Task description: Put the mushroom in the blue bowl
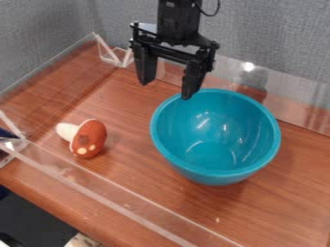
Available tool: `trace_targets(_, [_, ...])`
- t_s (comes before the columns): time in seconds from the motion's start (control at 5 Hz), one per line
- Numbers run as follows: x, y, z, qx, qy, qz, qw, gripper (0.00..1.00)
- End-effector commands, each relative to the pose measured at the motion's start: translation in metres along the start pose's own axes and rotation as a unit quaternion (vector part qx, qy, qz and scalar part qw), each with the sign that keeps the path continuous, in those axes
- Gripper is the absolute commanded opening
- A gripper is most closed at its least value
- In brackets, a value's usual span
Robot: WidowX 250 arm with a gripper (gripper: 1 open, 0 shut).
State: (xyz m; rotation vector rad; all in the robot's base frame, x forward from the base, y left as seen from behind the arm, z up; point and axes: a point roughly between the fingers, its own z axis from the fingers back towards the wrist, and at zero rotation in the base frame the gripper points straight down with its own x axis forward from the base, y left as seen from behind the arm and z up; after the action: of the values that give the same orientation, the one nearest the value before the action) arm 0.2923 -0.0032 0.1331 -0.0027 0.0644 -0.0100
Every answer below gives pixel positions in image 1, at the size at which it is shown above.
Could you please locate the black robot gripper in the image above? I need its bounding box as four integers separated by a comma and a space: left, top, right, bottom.
129, 0, 220, 100

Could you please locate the clear acrylic front barrier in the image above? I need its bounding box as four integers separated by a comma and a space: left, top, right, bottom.
0, 138, 243, 247

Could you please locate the brown and white toy mushroom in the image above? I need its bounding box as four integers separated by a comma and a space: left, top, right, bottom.
55, 119, 107, 158

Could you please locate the clear acrylic corner bracket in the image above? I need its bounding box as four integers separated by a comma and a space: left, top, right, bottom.
92, 34, 133, 68

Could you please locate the black cable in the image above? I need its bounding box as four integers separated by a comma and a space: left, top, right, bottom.
191, 0, 222, 17

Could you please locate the clear acrylic back barrier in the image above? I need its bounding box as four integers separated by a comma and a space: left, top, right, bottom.
124, 47, 330, 138

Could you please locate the clear acrylic left barrier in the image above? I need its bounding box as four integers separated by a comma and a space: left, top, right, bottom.
0, 32, 96, 97

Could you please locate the clear acrylic barrier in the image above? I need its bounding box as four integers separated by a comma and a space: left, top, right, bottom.
124, 47, 330, 138
0, 138, 243, 247
0, 32, 96, 97

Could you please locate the blue plastic bowl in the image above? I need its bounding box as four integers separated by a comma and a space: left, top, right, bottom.
150, 89, 280, 185

